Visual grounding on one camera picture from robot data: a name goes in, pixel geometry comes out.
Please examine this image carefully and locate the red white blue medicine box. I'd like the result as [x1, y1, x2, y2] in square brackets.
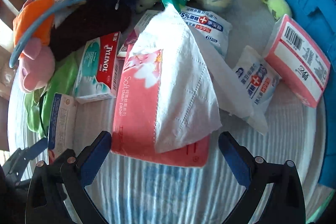
[48, 93, 77, 164]

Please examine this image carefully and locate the Tylenol cold medicine box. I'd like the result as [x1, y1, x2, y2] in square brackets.
[73, 32, 121, 104]

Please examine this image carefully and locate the pink barcode box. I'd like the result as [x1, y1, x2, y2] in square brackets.
[262, 14, 331, 108]

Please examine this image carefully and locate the green baby bib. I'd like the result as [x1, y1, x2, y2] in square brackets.
[25, 52, 79, 138]

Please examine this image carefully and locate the pink soft tissue pack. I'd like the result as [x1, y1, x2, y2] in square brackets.
[111, 5, 221, 167]

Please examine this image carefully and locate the small alcohol wipes packet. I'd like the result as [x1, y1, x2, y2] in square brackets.
[233, 46, 281, 113]

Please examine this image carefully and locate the small green plush ball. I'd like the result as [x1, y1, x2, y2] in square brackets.
[260, 0, 292, 20]

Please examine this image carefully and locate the pink pig plush orange hat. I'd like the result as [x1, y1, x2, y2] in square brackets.
[13, 0, 55, 93]

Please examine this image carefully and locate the large alcohol wipes packet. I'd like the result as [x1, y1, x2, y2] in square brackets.
[180, 6, 232, 57]

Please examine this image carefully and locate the blue folding plastic crate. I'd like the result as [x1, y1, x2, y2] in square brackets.
[286, 0, 335, 188]

